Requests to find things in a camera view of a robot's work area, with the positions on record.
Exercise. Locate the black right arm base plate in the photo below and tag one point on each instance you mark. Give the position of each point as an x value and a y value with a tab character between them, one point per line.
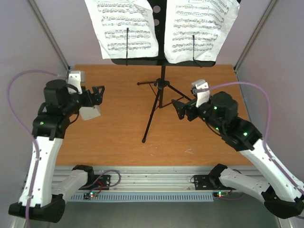
204	182

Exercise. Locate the white grey metronome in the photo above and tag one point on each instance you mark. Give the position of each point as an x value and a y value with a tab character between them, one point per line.
88	113

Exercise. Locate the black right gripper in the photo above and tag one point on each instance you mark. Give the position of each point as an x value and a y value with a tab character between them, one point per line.
188	111

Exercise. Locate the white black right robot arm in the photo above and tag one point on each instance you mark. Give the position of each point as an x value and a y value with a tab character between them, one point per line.
281	196

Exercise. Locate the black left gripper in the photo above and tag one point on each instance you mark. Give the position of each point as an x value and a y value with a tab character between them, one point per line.
98	98

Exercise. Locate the left aluminium corner post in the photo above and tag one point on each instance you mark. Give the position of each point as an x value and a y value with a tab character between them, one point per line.
48	33

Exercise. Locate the aluminium corner post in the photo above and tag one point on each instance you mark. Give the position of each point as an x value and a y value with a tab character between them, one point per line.
264	18
48	33

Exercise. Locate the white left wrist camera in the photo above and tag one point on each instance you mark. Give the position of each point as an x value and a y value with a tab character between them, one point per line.
75	78

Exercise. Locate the right aluminium corner post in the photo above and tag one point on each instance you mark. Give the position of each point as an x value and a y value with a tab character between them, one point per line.
264	18

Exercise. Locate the white sheet music page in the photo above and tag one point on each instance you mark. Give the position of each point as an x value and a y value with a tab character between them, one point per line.
197	29
124	28

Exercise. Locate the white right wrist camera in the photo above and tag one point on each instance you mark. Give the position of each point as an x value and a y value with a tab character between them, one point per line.
200	88

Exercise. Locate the grey slotted cable duct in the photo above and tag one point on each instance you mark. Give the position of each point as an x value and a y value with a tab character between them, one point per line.
108	197

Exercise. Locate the black tripod music stand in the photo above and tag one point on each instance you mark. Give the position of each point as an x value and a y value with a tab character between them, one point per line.
159	16

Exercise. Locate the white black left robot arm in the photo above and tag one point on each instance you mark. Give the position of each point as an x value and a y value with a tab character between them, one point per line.
39	201

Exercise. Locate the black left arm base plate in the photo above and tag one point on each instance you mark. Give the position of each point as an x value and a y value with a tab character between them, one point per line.
104	181

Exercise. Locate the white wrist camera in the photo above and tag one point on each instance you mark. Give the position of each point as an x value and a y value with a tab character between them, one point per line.
200	88
75	78

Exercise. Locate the aluminium front frame rails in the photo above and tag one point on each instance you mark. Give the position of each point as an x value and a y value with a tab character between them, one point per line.
155	178

